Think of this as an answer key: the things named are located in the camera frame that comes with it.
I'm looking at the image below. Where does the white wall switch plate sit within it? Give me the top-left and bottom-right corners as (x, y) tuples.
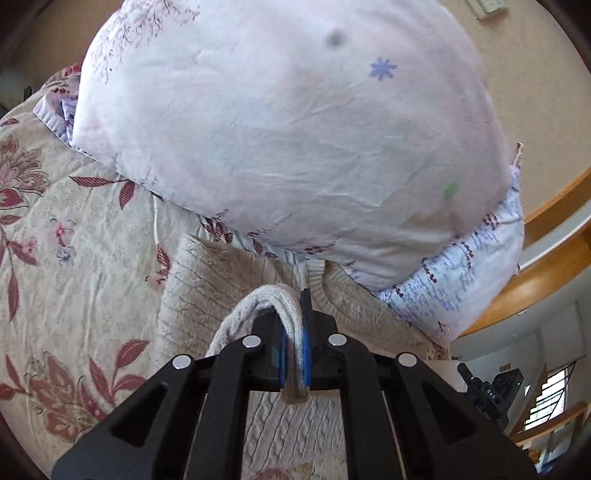
(466, 0), (507, 20)

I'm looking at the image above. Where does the window with curtain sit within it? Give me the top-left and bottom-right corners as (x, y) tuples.
(523, 362), (576, 431)

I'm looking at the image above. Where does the wooden bed headboard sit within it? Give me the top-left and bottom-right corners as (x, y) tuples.
(465, 171), (590, 335)

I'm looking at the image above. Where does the floral bed quilt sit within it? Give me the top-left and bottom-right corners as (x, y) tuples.
(1, 66), (211, 474)

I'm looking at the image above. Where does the white floral pillow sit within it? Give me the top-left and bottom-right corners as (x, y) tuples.
(35, 1), (524, 344)

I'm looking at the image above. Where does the beige cable-knit sweater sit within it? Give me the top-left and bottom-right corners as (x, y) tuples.
(155, 236), (451, 479)

